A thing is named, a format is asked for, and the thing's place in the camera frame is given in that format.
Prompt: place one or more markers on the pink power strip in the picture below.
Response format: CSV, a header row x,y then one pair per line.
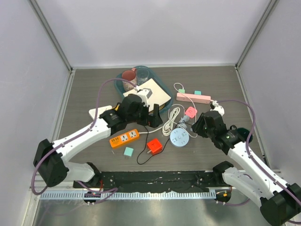
x,y
194,98

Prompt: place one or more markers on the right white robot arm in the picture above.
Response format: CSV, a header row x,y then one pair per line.
x,y
277,200

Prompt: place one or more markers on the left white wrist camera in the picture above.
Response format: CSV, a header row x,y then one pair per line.
x,y
144,94

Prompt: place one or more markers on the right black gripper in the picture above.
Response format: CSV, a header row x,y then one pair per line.
x,y
200,122

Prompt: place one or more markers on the dark green mug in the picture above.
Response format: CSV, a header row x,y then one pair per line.
x,y
240,134

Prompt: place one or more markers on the red cube plug adapter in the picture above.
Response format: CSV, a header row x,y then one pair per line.
x,y
154,147

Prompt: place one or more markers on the pink plug adapter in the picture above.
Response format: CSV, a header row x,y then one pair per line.
x,y
191,112

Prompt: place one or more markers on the teal plug adapter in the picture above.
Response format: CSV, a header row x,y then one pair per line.
x,y
128,152

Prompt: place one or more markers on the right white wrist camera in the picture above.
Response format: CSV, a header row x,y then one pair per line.
x,y
215,106

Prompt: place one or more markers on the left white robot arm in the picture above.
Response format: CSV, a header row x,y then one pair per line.
x,y
52,159

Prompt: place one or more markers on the pink patterned mug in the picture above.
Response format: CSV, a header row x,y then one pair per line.
x,y
129,75

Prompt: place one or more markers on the orange power strip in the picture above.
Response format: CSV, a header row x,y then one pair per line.
x,y
124,138

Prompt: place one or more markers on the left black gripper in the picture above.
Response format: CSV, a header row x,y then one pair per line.
x,y
152,121

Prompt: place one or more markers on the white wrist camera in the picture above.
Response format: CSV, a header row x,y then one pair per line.
x,y
144,94
215,106

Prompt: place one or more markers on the white square plate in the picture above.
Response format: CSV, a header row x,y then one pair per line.
x,y
159,96

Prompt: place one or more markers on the teal plug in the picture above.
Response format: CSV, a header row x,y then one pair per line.
x,y
197,92

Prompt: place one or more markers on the white square power socket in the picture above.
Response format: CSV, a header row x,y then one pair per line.
x,y
99,111

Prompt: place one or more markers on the white slotted cable duct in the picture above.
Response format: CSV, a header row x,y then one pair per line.
x,y
86,195

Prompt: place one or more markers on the blue round socket hub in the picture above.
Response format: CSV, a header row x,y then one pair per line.
x,y
179,137

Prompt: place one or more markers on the clear glass cup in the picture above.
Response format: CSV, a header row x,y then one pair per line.
x,y
142,75

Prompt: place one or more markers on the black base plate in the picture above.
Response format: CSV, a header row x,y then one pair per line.
x,y
160,181

